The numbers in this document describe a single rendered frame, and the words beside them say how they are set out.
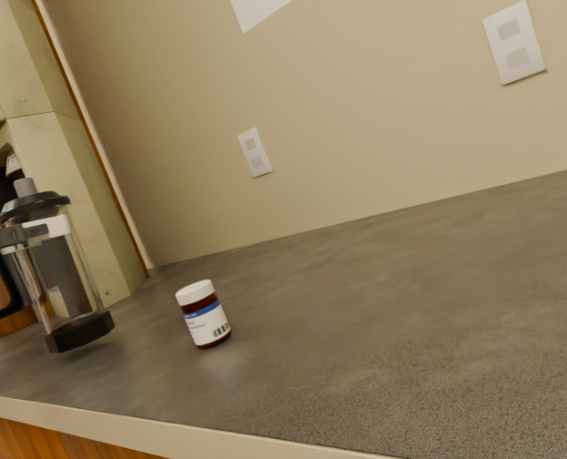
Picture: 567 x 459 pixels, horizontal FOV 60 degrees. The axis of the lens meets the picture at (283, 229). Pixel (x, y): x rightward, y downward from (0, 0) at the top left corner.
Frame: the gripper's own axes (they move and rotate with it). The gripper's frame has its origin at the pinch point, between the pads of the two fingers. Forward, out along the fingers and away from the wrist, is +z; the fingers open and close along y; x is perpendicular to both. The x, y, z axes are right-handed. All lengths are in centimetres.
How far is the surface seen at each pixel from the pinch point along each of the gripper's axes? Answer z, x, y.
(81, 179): 25.8, -12.6, 31.6
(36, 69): 24, -40, 32
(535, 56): 59, -4, -60
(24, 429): -8.1, 29.3, 10.0
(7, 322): 12, 16, 69
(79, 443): -8.0, 29.3, -10.6
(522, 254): 19, 18, -63
